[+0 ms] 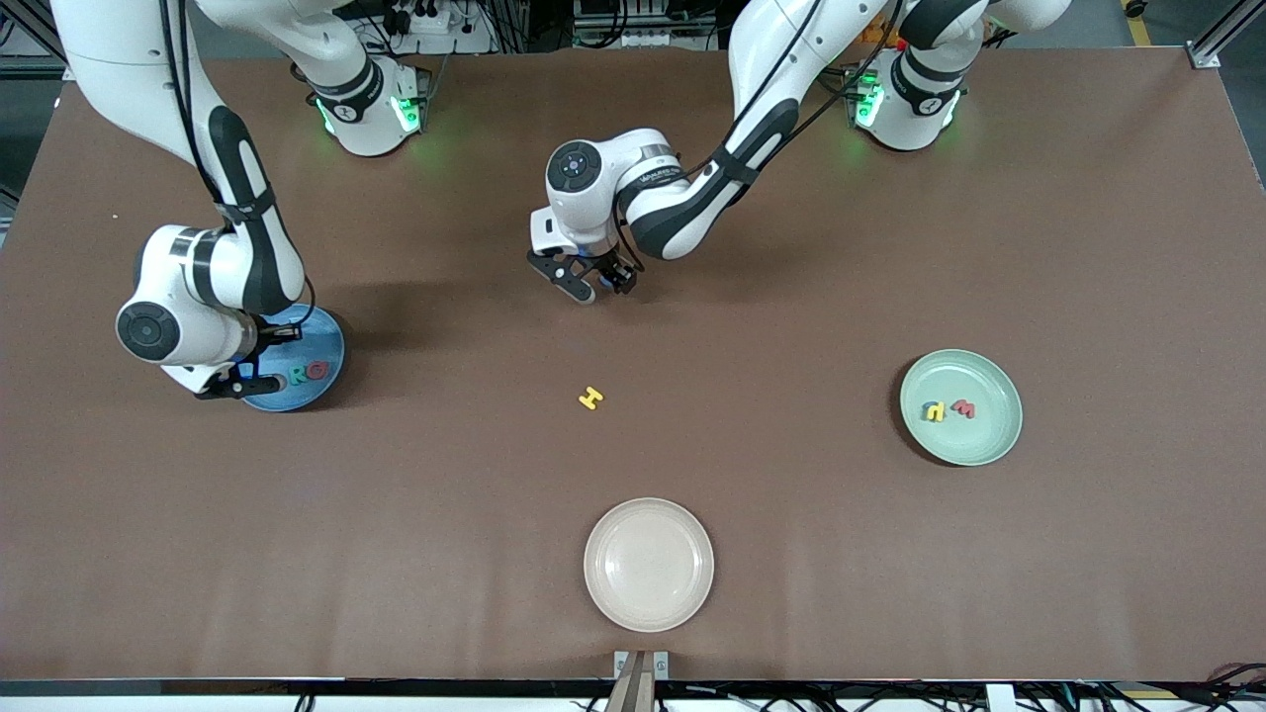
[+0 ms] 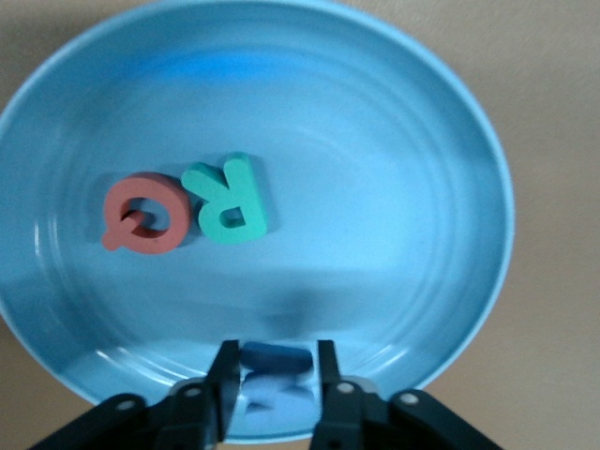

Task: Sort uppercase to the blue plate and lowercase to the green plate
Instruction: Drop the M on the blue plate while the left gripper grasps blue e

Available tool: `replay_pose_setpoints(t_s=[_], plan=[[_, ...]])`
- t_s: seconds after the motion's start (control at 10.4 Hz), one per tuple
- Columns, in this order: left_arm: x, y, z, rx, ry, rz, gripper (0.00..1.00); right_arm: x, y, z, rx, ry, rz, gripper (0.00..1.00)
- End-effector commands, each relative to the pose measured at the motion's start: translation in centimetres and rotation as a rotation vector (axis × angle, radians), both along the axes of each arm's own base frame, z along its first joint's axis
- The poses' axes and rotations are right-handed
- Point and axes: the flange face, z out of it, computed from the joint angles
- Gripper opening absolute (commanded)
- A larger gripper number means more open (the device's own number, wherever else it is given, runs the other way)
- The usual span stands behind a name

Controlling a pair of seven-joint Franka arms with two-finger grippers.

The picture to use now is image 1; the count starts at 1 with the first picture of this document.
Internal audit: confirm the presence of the blue round plate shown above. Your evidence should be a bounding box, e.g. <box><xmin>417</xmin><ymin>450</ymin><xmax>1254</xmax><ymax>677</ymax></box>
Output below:
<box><xmin>237</xmin><ymin>303</ymin><xmax>347</xmax><ymax>413</ymax></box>

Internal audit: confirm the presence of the beige round plate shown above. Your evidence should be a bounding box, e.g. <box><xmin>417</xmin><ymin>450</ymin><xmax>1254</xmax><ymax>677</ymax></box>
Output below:
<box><xmin>584</xmin><ymin>497</ymin><xmax>715</xmax><ymax>634</ymax></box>

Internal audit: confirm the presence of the green round plate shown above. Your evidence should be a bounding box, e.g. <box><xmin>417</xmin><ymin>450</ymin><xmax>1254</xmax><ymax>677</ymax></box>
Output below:
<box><xmin>899</xmin><ymin>348</ymin><xmax>1024</xmax><ymax>467</ymax></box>

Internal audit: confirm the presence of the narrow white power strip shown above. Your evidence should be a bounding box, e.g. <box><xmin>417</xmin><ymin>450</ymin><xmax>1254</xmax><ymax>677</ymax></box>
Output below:
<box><xmin>618</xmin><ymin>28</ymin><xmax>718</xmax><ymax>48</ymax></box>

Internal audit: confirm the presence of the brown table cover sheet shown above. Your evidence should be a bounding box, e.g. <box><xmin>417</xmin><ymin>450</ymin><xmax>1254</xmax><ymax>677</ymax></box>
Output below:
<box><xmin>0</xmin><ymin>47</ymin><xmax>1266</xmax><ymax>683</ymax></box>

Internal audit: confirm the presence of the white power strip with plugs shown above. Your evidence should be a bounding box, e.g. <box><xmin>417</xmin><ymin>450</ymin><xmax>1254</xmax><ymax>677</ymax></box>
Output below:
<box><xmin>391</xmin><ymin>0</ymin><xmax>496</xmax><ymax>55</ymax></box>

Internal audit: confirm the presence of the metal bracket on table edge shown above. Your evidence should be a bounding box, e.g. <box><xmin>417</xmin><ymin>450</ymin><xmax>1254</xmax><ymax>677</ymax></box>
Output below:
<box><xmin>605</xmin><ymin>650</ymin><xmax>671</xmax><ymax>712</ymax></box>

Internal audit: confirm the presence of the black cable bundle under table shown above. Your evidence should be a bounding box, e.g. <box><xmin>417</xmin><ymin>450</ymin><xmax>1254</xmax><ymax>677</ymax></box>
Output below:
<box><xmin>682</xmin><ymin>663</ymin><xmax>1266</xmax><ymax>712</ymax></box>

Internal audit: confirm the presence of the aluminium frame profile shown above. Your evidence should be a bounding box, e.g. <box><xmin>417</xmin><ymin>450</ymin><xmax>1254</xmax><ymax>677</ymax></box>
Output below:
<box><xmin>1187</xmin><ymin>0</ymin><xmax>1266</xmax><ymax>70</ymax></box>

